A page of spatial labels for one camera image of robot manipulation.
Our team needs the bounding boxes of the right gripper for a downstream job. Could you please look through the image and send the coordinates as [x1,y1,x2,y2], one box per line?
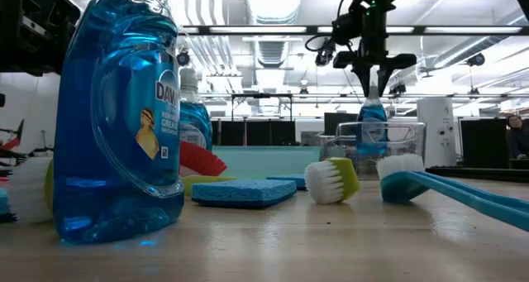
[332,4,418,98]

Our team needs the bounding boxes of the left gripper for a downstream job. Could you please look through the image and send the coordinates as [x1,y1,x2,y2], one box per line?
[22,0,82,78]

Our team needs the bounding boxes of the blue dish soap bottle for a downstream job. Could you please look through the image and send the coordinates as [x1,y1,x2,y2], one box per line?
[178,66,214,153]
[355,82,389,157]
[52,0,186,246]

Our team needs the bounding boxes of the yellow-green dish brush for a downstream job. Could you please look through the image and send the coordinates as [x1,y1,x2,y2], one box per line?
[303,156,362,206]
[7,155,238,226]

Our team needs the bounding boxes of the blue cellulose sponge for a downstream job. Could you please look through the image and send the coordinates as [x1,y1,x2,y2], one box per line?
[0,185,18,224]
[190,178,298,210]
[265,173,308,192]

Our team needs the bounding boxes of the teal dish brush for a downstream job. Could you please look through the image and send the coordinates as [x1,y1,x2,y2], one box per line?
[374,152,529,234]

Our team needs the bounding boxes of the black monitor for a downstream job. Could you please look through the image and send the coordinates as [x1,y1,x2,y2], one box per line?
[323,112,359,136]

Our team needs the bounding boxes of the white building column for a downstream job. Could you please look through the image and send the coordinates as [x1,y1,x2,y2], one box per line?
[416,97,458,168]

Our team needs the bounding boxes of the red and black tool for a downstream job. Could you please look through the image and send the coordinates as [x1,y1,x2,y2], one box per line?
[0,118,26,168]

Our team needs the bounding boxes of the black panel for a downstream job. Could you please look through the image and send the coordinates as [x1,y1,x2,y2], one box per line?
[459,117,511,170]

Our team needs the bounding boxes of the black partition panels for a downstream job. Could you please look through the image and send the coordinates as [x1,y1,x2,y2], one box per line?
[210,117,297,147]

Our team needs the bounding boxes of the teal plastic bin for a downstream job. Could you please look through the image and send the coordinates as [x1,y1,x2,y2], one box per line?
[211,145,322,180]

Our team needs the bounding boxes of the person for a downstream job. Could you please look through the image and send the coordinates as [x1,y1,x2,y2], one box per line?
[507,113,529,160]

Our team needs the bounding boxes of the red dish brush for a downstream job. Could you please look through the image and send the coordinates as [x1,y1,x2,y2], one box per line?
[179,139,229,178]

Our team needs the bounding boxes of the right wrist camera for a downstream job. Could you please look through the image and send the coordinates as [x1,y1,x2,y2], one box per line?
[314,36,337,67]

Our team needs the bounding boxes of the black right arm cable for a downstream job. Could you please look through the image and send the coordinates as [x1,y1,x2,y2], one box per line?
[304,0,361,54]

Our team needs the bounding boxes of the black metal rig frame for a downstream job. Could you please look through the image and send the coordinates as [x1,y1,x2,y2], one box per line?
[425,165,529,183]

